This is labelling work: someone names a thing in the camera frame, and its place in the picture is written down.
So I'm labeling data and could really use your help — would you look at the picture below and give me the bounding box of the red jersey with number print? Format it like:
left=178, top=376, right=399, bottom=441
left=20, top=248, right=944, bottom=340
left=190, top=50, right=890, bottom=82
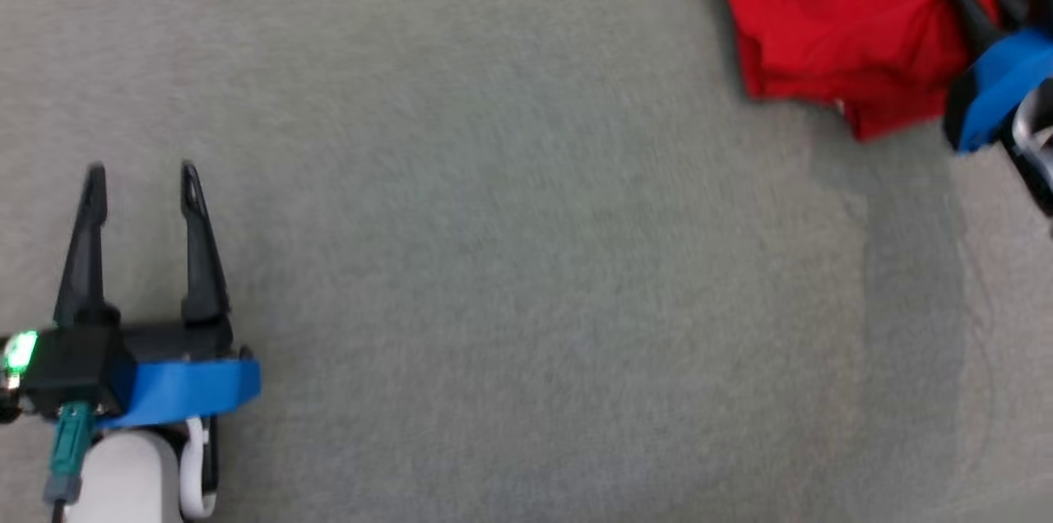
left=712, top=0, right=1053, bottom=141

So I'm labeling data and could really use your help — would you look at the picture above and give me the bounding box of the teal cable connector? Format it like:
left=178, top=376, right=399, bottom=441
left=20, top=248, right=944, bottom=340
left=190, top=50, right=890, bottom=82
left=45, top=401, right=95, bottom=505

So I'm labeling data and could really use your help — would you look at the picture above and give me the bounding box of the left gripper blue tape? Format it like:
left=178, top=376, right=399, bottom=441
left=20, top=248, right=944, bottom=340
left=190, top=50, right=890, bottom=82
left=53, top=161, right=262, bottom=429

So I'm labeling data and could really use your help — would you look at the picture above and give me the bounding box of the right gripper blue tape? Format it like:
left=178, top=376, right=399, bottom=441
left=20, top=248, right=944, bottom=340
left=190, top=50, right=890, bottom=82
left=938, top=0, right=1053, bottom=154

